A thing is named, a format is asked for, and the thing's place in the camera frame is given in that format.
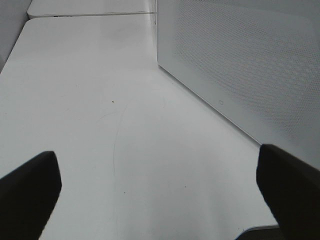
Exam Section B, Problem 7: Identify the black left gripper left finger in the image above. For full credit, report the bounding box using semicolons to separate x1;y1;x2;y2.
0;151;62;240

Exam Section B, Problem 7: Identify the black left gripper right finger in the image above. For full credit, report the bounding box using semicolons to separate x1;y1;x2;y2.
256;144;320;240

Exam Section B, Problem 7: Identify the white microwave door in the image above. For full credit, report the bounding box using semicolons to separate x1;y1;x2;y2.
156;0;320;169

